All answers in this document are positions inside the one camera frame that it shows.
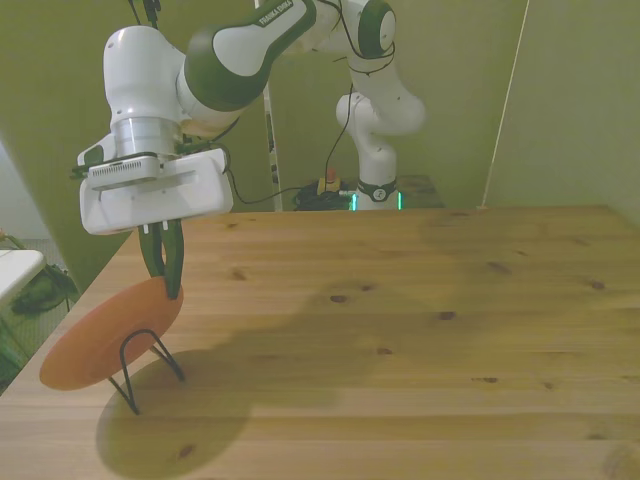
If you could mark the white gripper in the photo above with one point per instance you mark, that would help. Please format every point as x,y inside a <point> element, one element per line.
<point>190,190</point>

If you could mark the pink plastic plate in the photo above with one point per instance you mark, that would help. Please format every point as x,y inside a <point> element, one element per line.
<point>90,345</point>

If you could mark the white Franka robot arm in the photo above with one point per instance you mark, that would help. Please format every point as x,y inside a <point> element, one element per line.
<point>140,75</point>

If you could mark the dark crumpled bag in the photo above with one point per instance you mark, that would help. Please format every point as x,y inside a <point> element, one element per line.
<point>40,295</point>

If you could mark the yellow emergency stop box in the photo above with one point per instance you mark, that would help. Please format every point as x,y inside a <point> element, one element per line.
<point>330,181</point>

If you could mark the dark robot mounting base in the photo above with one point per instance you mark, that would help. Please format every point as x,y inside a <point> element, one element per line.
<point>422,192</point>

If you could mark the thin white leaning rod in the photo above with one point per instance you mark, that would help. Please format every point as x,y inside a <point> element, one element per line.
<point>502,120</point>

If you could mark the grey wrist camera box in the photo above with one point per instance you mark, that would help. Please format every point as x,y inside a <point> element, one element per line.
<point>125,171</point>

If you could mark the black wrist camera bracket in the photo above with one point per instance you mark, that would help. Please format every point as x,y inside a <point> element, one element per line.
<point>76,171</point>

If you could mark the white slotted upright post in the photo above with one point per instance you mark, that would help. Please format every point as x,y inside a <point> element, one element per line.
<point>270,130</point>

